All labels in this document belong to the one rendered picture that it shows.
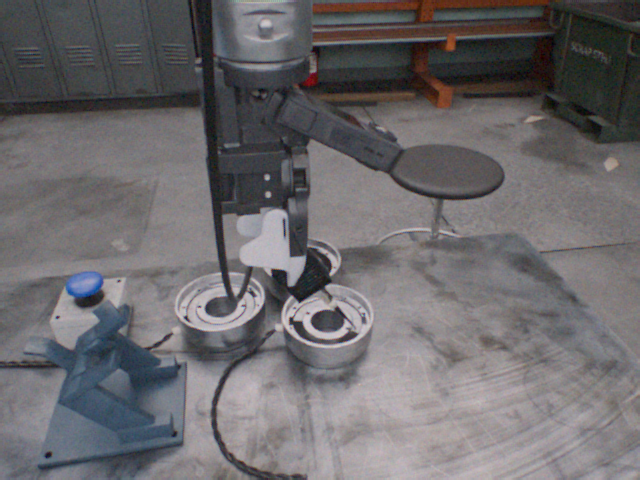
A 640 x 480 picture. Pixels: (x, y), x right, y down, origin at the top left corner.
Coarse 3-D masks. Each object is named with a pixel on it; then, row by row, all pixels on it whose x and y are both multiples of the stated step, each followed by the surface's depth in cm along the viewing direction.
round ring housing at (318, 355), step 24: (336, 288) 60; (288, 312) 58; (312, 312) 58; (336, 312) 58; (360, 312) 58; (288, 336) 54; (336, 336) 55; (360, 336) 53; (312, 360) 53; (336, 360) 53
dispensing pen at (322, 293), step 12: (312, 264) 48; (276, 276) 48; (300, 276) 48; (312, 276) 49; (324, 276) 49; (288, 288) 49; (300, 288) 49; (312, 288) 49; (324, 288) 51; (300, 300) 50; (324, 300) 52
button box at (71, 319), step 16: (64, 288) 59; (112, 288) 59; (128, 288) 62; (64, 304) 57; (80, 304) 56; (96, 304) 57; (128, 304) 61; (64, 320) 55; (80, 320) 55; (96, 320) 55; (64, 336) 56
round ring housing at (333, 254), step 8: (312, 240) 69; (320, 240) 68; (320, 248) 69; (328, 248) 68; (328, 256) 67; (336, 256) 66; (336, 264) 66; (264, 272) 63; (336, 272) 63; (264, 280) 64; (272, 280) 62; (336, 280) 64; (272, 288) 63; (280, 288) 62; (280, 296) 64; (288, 296) 62
